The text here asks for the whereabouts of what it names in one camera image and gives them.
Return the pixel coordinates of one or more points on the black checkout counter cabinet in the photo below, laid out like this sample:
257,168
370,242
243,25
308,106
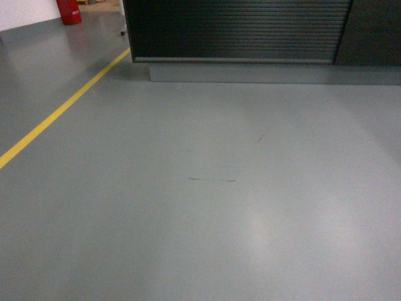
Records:
311,42

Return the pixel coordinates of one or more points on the red fire extinguisher box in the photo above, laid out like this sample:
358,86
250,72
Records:
69,12

